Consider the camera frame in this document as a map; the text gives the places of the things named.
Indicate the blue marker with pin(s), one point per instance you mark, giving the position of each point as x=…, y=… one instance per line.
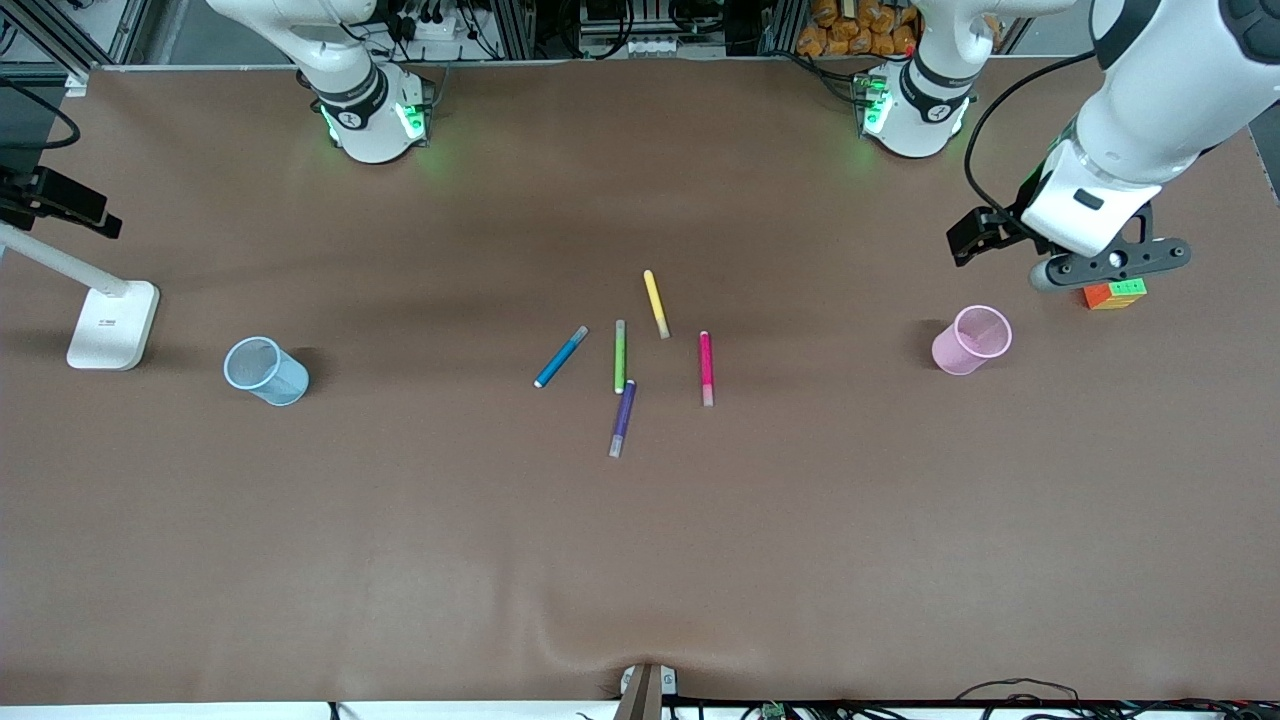
x=560, y=358

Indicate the purple marker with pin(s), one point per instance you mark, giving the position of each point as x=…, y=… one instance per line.
x=623, y=415

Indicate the white lamp stand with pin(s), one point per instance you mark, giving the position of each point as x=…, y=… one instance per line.
x=110, y=335

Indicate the white power strip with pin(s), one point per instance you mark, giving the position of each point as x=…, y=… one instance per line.
x=435, y=28

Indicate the pink marker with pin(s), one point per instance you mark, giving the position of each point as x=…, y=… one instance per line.
x=706, y=365

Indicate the aluminium frame post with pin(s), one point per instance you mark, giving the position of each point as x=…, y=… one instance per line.
x=60, y=45

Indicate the pink mesh cup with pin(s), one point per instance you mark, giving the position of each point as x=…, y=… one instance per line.
x=965, y=345

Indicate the colourful puzzle cube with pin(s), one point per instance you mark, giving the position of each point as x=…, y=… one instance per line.
x=1110, y=298

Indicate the green marker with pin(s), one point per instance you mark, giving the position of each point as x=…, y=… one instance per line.
x=620, y=355

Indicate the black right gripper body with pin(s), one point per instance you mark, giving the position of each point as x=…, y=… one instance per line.
x=38, y=194

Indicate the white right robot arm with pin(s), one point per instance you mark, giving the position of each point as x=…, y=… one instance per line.
x=360, y=110

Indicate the orange snack bags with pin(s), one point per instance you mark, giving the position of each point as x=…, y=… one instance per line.
x=850, y=30

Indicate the yellow marker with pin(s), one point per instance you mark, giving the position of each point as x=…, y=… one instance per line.
x=655, y=300

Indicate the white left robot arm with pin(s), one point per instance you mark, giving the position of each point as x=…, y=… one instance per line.
x=1150, y=100

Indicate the blue mesh cup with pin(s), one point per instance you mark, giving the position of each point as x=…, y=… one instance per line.
x=270, y=375

